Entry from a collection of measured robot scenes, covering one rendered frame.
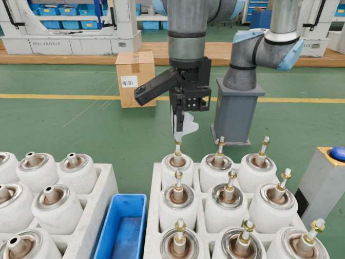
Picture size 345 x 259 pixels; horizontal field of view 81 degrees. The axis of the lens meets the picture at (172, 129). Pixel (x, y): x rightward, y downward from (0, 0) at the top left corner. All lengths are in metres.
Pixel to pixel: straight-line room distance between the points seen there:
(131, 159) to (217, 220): 0.58
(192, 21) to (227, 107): 0.63
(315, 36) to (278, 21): 1.98
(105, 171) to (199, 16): 0.52
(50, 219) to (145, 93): 0.35
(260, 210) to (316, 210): 0.23
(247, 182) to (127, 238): 0.42
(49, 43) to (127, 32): 0.86
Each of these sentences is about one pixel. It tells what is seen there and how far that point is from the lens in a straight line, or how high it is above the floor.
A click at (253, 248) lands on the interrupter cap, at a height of 0.25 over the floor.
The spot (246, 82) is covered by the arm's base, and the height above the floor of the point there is 0.33.
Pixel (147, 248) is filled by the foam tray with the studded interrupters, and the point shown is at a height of 0.18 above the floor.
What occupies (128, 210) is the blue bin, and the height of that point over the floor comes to 0.04.
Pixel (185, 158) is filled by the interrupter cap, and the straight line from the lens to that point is 0.60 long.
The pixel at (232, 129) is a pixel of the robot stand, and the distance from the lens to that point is 1.04.
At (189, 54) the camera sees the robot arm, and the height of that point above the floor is 0.56.
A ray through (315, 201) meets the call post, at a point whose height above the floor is 0.18.
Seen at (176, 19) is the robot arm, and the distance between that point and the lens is 0.41.
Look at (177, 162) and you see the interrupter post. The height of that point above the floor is 0.26.
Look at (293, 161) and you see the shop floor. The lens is 1.12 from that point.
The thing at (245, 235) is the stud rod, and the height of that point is 0.30.
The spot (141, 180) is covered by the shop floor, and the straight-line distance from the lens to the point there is 0.89.
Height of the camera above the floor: 0.65
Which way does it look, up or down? 34 degrees down
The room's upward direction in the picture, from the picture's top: straight up
